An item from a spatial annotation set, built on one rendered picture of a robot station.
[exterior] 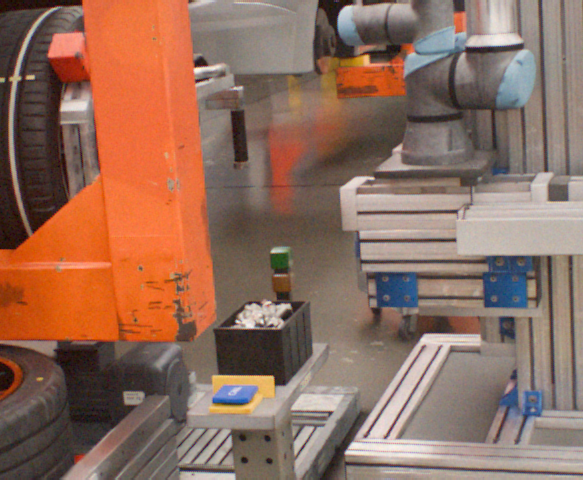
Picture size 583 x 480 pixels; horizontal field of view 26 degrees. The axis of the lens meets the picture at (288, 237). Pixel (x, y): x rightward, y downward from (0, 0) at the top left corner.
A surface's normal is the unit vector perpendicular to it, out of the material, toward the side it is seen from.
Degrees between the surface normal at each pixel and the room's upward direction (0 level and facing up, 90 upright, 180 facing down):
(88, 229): 90
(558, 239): 90
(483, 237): 90
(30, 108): 68
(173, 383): 90
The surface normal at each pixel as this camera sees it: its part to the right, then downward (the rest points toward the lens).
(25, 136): -0.27, 0.03
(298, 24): 0.75, 0.14
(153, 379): 0.13, 0.20
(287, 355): 0.96, -0.01
